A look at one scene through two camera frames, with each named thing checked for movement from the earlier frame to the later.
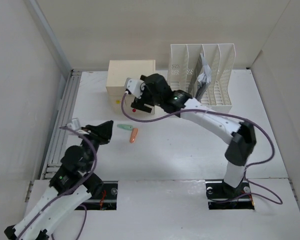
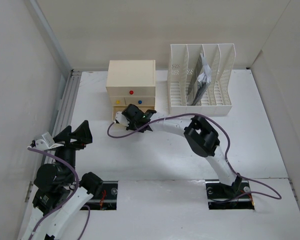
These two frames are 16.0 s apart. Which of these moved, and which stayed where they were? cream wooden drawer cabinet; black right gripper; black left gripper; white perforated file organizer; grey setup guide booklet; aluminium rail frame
Moved: black left gripper; grey setup guide booklet; black right gripper
Stayed: aluminium rail frame; cream wooden drawer cabinet; white perforated file organizer
